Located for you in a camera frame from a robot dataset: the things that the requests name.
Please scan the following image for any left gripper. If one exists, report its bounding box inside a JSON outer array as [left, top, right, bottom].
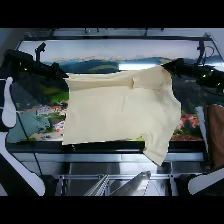
[[47, 62, 70, 81]]

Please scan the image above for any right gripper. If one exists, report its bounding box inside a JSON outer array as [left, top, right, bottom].
[[161, 58, 186, 77]]

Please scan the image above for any cream T-shirt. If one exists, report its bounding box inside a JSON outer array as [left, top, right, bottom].
[[61, 64, 182, 167]]

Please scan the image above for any grey-green garment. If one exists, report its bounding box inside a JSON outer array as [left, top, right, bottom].
[[6, 109, 51, 145]]

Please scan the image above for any brown garment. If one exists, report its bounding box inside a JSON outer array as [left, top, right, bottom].
[[204, 103, 224, 170]]

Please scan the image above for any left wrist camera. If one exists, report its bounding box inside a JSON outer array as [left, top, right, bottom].
[[34, 41, 48, 65]]

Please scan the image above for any black cable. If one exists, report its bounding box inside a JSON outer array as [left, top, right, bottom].
[[14, 109, 44, 178]]

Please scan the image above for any silver frame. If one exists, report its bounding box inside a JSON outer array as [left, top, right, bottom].
[[6, 150, 215, 197]]

